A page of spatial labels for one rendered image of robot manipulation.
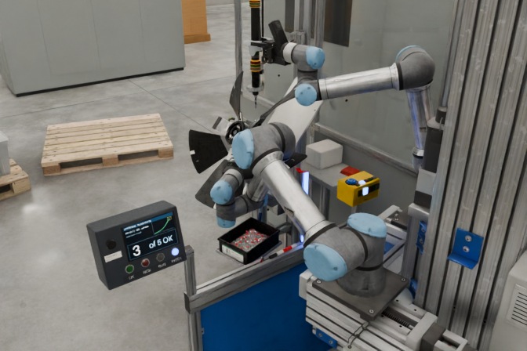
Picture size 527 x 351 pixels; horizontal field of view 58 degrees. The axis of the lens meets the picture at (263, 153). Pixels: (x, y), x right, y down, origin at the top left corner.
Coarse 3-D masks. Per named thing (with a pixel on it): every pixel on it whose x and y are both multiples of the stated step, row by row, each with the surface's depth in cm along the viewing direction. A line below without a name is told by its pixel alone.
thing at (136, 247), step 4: (132, 244) 144; (136, 244) 144; (140, 244) 145; (128, 248) 143; (132, 248) 144; (136, 248) 145; (140, 248) 145; (132, 252) 144; (136, 252) 145; (140, 252) 145; (144, 252) 146; (132, 256) 144; (136, 256) 145; (140, 256) 146
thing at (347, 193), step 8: (352, 176) 208; (360, 176) 208; (368, 176) 208; (344, 184) 203; (352, 184) 201; (360, 184) 202; (368, 184) 203; (344, 192) 204; (352, 192) 199; (376, 192) 208; (344, 200) 205; (352, 200) 201; (360, 200) 203; (368, 200) 207
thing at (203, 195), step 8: (224, 160) 216; (216, 168) 215; (224, 168) 215; (216, 176) 214; (208, 184) 214; (200, 192) 214; (208, 192) 213; (240, 192) 212; (200, 200) 214; (208, 200) 212
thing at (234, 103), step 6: (240, 78) 231; (234, 84) 239; (240, 84) 229; (234, 90) 237; (240, 90) 227; (234, 96) 236; (240, 96) 226; (234, 102) 237; (234, 108) 238; (240, 108) 224
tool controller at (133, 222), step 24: (120, 216) 148; (144, 216) 145; (168, 216) 149; (96, 240) 138; (120, 240) 142; (144, 240) 146; (168, 240) 150; (96, 264) 147; (120, 264) 142; (168, 264) 151
